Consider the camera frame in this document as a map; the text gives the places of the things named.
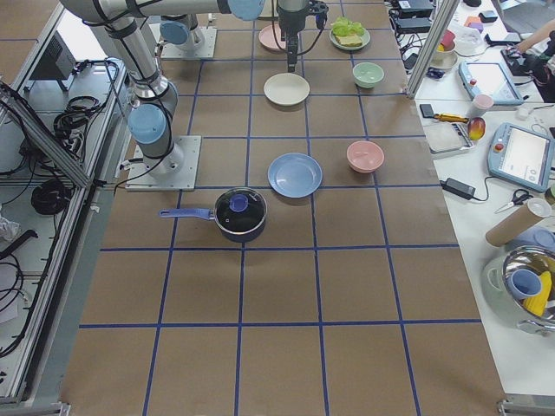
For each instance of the blue saucepan with lid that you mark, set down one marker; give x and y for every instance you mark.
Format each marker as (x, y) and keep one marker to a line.
(240, 214)

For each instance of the green plate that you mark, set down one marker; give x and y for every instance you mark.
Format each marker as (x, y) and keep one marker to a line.
(365, 41)

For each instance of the pink bowl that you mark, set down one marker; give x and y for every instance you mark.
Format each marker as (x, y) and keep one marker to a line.
(365, 156)

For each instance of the teach pendant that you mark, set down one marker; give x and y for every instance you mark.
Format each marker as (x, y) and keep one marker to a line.
(489, 78)
(521, 156)

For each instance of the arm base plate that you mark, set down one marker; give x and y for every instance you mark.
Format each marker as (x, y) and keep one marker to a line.
(180, 43)
(177, 171)

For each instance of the black power adapter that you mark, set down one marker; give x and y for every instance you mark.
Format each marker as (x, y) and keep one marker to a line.
(458, 188)

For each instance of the green lettuce leaf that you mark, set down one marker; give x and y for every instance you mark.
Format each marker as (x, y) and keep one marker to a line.
(344, 26)

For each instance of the cardboard tube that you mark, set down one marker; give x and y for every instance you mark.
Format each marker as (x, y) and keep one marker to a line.
(529, 214)

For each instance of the pink plate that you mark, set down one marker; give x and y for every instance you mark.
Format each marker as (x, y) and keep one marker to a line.
(270, 38)

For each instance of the green bowl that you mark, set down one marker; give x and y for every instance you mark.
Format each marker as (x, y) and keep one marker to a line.
(367, 74)

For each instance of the white plate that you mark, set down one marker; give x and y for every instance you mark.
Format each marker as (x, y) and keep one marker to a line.
(286, 89)

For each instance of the blue plate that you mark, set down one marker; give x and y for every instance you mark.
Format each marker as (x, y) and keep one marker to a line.
(295, 175)

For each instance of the teach pendant far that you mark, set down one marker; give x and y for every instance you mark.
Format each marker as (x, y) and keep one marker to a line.
(489, 78)

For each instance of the mango fruit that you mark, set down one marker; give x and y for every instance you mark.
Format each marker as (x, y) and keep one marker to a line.
(476, 128)

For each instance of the teach pendant near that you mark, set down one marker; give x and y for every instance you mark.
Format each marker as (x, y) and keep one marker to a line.
(521, 156)

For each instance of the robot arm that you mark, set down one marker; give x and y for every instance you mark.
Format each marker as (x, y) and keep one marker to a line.
(150, 123)
(250, 10)

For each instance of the steel mixing bowl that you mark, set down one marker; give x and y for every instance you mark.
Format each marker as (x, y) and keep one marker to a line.
(528, 277)

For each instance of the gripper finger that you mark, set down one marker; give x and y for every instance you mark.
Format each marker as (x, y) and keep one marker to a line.
(291, 63)

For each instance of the bread slice on plate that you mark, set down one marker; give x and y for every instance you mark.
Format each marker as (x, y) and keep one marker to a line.
(349, 41)

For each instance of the bowl with toy fruit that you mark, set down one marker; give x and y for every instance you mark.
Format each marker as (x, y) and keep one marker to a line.
(445, 57)

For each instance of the scissors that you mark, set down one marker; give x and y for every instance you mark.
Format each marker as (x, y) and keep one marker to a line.
(519, 197)

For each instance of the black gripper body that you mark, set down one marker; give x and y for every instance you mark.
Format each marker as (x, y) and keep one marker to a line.
(290, 25)

